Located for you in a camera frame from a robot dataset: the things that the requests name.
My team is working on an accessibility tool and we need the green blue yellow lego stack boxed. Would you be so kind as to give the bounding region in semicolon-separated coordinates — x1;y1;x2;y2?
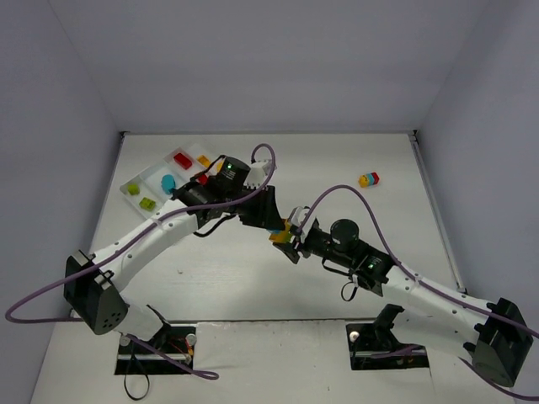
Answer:
269;219;294;244

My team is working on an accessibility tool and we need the red curved lego brick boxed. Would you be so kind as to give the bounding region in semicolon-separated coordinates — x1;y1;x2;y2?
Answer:
196;173;208;185

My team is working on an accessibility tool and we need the yellow square lego brick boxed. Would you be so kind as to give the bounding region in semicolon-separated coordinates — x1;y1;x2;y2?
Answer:
197;155;211;167

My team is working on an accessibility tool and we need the yellow blue red lego stack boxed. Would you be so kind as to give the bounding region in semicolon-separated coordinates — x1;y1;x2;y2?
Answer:
358;172;380;188

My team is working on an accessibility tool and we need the red flower lego brick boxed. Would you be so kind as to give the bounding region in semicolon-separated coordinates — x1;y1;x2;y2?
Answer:
173;152;193;170

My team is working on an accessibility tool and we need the blue oval lego brick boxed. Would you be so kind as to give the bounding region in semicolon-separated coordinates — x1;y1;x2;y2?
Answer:
161;174;176;195

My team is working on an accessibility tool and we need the small green lego brick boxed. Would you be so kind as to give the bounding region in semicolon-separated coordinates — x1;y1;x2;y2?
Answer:
126;183;140;195

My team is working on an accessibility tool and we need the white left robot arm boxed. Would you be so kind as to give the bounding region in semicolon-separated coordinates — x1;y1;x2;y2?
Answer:
63;157;285;341

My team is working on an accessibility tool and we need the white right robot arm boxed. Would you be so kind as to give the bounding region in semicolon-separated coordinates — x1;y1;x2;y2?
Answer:
269;219;533;387

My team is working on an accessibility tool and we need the clear plastic divided tray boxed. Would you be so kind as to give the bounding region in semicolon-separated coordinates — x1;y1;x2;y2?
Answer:
120;141;253;220

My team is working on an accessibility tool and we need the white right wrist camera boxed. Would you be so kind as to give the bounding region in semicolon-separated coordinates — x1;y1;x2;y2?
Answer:
287;206;317;242

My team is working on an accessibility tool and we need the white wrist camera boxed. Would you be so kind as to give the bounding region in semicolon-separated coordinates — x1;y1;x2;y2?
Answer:
243;159;273;189
287;206;317;242

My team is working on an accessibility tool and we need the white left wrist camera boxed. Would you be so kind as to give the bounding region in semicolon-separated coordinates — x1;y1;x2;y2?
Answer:
243;159;273;189

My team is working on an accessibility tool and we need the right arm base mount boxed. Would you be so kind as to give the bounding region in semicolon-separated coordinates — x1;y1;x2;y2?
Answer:
345;323;430;371

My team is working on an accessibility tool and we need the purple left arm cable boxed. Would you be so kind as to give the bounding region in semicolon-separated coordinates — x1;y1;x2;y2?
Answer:
4;143;279;380

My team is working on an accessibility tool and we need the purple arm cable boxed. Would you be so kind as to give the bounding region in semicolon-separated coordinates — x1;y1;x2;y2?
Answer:
4;143;279;380
298;184;539;401

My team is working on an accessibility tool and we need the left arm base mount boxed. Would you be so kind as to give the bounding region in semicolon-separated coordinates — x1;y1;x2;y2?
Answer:
115;325;196;375

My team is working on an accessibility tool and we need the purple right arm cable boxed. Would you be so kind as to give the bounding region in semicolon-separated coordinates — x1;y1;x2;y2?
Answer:
298;184;539;401

